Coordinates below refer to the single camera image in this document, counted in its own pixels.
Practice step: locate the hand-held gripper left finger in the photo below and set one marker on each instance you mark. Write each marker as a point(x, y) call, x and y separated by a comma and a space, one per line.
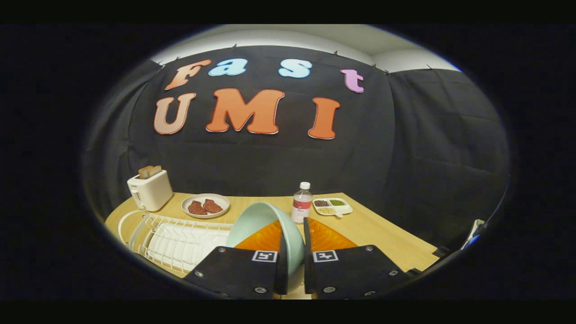
point(234, 272)

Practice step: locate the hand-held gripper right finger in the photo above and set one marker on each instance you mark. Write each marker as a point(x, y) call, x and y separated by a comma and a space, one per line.
point(351, 272)

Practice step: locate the light green plate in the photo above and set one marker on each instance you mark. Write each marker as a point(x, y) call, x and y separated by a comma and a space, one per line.
point(256, 220)

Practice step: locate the white plate with meat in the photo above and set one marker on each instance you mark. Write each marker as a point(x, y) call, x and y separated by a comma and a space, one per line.
point(191, 198)

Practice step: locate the white divided tray of beans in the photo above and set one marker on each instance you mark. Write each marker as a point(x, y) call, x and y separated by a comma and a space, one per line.
point(333, 206)

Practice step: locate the red meat piece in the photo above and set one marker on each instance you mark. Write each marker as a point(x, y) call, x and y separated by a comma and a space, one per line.
point(212, 206)
point(196, 208)

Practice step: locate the clear plastic water bottle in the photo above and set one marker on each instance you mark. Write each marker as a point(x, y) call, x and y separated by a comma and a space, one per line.
point(301, 204)

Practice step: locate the white toaster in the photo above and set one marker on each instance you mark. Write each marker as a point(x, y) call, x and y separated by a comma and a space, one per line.
point(150, 191)

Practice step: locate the toast slice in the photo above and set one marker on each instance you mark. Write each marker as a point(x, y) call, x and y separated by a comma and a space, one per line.
point(143, 173)
point(155, 170)

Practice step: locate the white and blue object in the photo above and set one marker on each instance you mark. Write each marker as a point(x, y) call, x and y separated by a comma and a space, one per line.
point(474, 229)

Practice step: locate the black backdrop cloth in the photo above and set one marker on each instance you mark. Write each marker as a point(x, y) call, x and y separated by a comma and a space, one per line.
point(405, 148)

